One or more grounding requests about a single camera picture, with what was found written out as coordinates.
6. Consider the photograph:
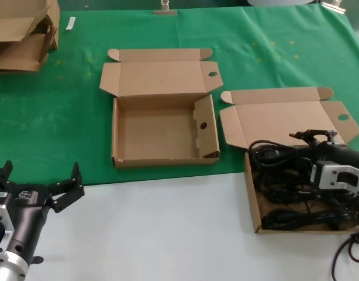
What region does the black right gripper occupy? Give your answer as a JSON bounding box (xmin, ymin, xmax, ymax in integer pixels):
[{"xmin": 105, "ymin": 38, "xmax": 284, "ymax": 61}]
[{"xmin": 288, "ymin": 129, "xmax": 359, "ymax": 172}]

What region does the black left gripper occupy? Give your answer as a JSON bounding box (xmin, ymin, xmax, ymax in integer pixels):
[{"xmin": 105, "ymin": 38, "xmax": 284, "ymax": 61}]
[{"xmin": 0, "ymin": 160, "xmax": 85, "ymax": 265}]

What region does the open cardboard box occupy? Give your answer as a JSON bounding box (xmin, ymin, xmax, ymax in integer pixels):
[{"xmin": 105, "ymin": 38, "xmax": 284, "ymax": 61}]
[{"xmin": 219, "ymin": 87, "xmax": 359, "ymax": 234}]

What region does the open cardboard box torn corner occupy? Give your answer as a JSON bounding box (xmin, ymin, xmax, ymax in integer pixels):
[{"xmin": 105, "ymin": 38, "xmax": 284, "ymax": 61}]
[{"xmin": 98, "ymin": 48, "xmax": 225, "ymax": 169}]

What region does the green table cloth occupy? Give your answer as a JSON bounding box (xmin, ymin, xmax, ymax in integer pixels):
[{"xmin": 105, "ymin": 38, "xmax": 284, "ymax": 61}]
[{"xmin": 0, "ymin": 4, "xmax": 359, "ymax": 187}]

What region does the metal table clamp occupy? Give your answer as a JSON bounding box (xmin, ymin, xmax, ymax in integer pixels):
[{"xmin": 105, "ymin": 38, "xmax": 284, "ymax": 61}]
[{"xmin": 153, "ymin": 0, "xmax": 178, "ymax": 16}]

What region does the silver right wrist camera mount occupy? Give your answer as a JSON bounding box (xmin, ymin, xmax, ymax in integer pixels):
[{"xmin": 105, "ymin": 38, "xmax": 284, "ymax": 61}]
[{"xmin": 309, "ymin": 160, "xmax": 359, "ymax": 203}]

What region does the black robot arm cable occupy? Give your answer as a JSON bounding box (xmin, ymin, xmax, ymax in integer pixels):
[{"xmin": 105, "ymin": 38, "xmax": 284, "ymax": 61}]
[{"xmin": 332, "ymin": 225, "xmax": 359, "ymax": 281}]

